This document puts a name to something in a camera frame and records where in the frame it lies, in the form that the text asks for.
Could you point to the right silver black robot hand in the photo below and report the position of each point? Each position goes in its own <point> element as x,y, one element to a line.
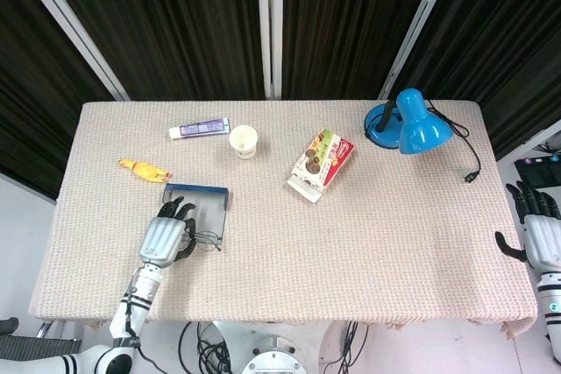
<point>545,244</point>

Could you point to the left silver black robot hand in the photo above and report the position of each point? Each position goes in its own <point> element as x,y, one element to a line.
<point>162,238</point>

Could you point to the blue rectangular case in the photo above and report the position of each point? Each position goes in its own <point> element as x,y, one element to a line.
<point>210,212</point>

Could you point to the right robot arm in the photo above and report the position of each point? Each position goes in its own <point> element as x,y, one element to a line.
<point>550,308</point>

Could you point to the yellow rubber chicken toy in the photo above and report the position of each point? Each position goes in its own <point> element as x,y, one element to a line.
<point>146,170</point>

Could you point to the black electronic device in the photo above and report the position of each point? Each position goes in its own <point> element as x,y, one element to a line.
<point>539,170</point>

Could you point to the purple white toothpaste tube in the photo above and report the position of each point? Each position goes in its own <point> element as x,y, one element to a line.
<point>199,129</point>

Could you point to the white paper cup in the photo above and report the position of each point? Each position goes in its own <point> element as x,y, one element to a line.
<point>243,142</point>

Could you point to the white robot torso base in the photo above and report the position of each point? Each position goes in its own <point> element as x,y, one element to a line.
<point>263,334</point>

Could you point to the black ribbed panel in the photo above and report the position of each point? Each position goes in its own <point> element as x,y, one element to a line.
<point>39,344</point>

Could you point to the blue desk lamp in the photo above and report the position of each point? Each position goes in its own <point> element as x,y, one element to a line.
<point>421,129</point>

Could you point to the opened cardboard snack box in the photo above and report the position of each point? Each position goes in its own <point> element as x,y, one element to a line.
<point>322,161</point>

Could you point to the beige woven tablecloth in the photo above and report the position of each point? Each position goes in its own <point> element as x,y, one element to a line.
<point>350,260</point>

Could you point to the dark curtain panel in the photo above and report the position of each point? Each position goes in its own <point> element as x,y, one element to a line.
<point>504,41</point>
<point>175,28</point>
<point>30,98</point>
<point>350,28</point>

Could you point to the white frame post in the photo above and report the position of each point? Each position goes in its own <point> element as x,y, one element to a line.
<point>269,23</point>
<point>416,23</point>
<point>70,19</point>

